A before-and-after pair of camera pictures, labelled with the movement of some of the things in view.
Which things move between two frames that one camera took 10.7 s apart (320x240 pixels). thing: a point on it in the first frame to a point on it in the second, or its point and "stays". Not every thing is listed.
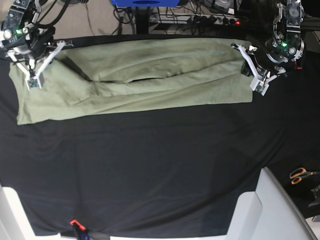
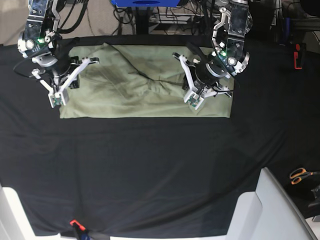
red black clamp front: x=78 y=228 stays
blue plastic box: x=144 y=3 stays
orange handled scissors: x=296 y=174 stays
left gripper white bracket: x=37 y=79 to x=60 y=98
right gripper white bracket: x=260 y=83 to x=195 y=96
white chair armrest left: x=15 y=224 stays
